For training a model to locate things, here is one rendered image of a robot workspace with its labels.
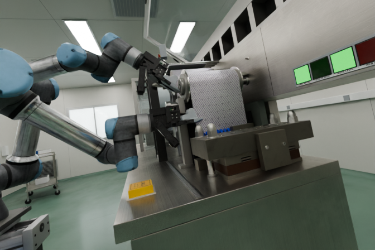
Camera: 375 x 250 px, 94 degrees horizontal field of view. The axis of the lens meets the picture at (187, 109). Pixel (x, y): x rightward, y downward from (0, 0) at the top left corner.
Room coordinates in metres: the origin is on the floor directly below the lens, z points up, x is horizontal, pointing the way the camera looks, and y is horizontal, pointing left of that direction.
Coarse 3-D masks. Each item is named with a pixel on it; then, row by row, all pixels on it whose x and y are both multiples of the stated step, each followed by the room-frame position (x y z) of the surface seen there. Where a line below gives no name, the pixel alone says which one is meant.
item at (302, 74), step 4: (300, 68) 0.57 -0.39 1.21; (304, 68) 0.56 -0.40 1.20; (296, 72) 0.59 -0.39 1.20; (300, 72) 0.57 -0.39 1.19; (304, 72) 0.56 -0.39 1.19; (308, 72) 0.55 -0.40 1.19; (296, 76) 0.59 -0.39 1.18; (300, 76) 0.58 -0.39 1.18; (304, 76) 0.56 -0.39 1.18; (308, 76) 0.55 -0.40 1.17; (296, 80) 0.59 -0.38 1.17; (300, 80) 0.58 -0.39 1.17; (304, 80) 0.57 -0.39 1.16; (308, 80) 0.55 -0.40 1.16
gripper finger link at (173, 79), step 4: (164, 76) 0.71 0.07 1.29; (168, 76) 0.72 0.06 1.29; (172, 76) 0.72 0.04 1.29; (176, 76) 0.73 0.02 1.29; (172, 80) 0.72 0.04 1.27; (176, 80) 0.73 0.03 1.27; (164, 84) 0.73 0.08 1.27; (172, 84) 0.71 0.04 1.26; (172, 88) 0.72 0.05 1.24; (176, 88) 0.73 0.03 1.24
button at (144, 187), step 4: (148, 180) 0.58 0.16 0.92; (132, 184) 0.56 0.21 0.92; (136, 184) 0.56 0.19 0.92; (140, 184) 0.55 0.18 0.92; (144, 184) 0.54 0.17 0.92; (148, 184) 0.54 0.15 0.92; (132, 188) 0.53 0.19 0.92; (136, 188) 0.52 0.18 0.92; (140, 188) 0.52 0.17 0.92; (144, 188) 0.52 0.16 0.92; (148, 188) 0.52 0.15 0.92; (152, 188) 0.53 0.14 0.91; (128, 192) 0.51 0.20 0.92; (132, 192) 0.51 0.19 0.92; (136, 192) 0.51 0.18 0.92; (140, 192) 0.52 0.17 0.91; (144, 192) 0.52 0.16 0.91; (148, 192) 0.52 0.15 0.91; (152, 192) 0.53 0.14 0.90; (128, 196) 0.51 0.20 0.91; (132, 196) 0.51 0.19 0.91; (136, 196) 0.51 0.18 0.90
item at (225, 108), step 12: (192, 96) 0.71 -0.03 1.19; (204, 96) 0.73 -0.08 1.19; (216, 96) 0.74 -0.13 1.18; (228, 96) 0.76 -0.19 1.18; (240, 96) 0.77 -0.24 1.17; (204, 108) 0.72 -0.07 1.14; (216, 108) 0.74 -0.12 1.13; (228, 108) 0.75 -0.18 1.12; (240, 108) 0.77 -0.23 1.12; (204, 120) 0.72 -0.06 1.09; (216, 120) 0.74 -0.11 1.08; (228, 120) 0.75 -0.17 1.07; (240, 120) 0.77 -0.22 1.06; (204, 132) 0.72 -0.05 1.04
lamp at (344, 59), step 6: (348, 48) 0.44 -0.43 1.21; (336, 54) 0.46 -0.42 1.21; (342, 54) 0.45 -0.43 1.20; (348, 54) 0.44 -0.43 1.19; (336, 60) 0.47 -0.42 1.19; (342, 60) 0.46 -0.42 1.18; (348, 60) 0.44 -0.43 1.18; (336, 66) 0.47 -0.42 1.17; (342, 66) 0.46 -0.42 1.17; (348, 66) 0.45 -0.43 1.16
